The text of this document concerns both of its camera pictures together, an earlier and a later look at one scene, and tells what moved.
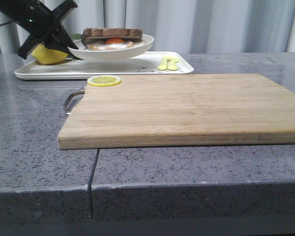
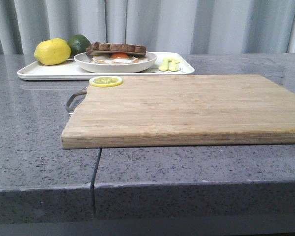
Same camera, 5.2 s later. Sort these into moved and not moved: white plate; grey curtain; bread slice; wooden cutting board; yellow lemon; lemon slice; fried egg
Moved: fried egg; white plate; bread slice
Not moved: lemon slice; wooden cutting board; grey curtain; yellow lemon
